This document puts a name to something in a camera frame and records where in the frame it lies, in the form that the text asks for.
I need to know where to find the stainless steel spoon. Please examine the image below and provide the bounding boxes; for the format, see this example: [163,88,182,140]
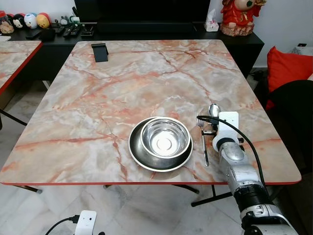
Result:
[208,103,221,118]

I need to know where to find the stainless steel fork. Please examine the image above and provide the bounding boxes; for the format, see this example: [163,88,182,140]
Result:
[197,117,210,167]

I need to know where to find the stainless steel bowl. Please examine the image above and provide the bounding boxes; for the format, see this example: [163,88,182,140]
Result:
[140,117,191,158]

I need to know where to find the stainless steel plate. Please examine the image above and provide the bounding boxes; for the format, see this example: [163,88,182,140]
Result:
[128,117,194,172]

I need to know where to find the black chair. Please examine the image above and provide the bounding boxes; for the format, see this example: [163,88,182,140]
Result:
[268,80,313,173]

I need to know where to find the red cushion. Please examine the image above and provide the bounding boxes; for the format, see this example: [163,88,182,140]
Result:
[266,47,313,111]

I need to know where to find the white tissue box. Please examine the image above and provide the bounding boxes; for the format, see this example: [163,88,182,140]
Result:
[204,8,221,32]

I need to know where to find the red fortune god figurine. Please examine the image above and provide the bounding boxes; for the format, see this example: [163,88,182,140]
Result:
[220,0,268,37]

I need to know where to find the black phone stand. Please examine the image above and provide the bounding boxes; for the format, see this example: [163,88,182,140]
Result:
[91,43,109,63]

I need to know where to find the black television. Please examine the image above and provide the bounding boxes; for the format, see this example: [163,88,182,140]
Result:
[74,0,211,23]

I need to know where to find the black remote control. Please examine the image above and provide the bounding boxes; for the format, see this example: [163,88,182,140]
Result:
[62,24,82,38]

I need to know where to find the yellow red round toy head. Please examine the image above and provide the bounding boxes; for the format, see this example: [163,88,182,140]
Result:
[36,12,51,29]

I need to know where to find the small marble side table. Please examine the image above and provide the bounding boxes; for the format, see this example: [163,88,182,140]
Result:
[0,41,43,94]

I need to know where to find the white blue round toy head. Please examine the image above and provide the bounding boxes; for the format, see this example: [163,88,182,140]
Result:
[24,13,39,29]

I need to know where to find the black white round toy head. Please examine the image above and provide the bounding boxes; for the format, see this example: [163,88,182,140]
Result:
[12,14,26,29]

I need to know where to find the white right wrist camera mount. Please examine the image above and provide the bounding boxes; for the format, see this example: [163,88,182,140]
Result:
[213,112,240,147]

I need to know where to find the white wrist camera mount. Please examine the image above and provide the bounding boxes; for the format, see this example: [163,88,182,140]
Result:
[74,211,97,235]
[213,112,240,147]

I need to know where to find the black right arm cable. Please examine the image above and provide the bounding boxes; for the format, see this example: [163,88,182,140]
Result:
[197,115,268,189]

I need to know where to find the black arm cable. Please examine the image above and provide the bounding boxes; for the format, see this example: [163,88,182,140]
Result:
[45,215,81,235]
[197,115,268,189]

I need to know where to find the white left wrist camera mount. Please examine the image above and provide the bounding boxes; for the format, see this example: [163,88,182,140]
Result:
[74,211,97,235]

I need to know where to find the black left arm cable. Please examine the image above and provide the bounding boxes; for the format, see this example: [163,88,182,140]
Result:
[45,215,81,235]

